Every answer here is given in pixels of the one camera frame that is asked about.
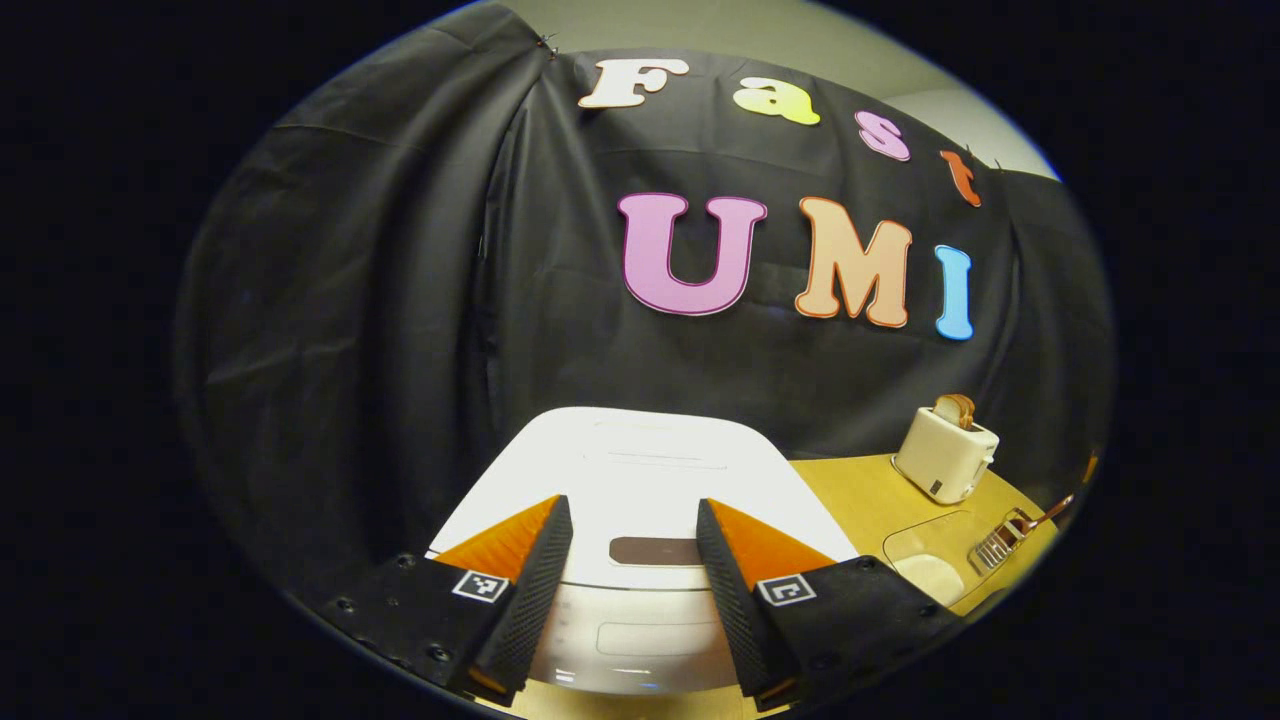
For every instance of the brown wooden spoon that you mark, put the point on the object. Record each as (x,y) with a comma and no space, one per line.
(1045,517)

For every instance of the white toaster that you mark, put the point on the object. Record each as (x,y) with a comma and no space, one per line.
(940,460)

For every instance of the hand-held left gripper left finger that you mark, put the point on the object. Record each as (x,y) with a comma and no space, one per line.
(525,610)

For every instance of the black backdrop cloth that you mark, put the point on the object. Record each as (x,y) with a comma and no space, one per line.
(400,300)

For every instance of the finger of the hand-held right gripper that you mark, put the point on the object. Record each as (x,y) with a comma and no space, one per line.
(1091,468)

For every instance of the brown bread slice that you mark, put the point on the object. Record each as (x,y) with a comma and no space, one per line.
(964,410)
(943,412)

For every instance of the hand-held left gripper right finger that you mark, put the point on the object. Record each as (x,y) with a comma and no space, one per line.
(740,610)

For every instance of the clear chopstick holder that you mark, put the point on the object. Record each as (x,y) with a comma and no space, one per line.
(995,545)

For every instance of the white rice cooker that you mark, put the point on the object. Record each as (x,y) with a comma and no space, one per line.
(640,470)

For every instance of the clear container of rice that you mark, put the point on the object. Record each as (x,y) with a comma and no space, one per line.
(930,575)

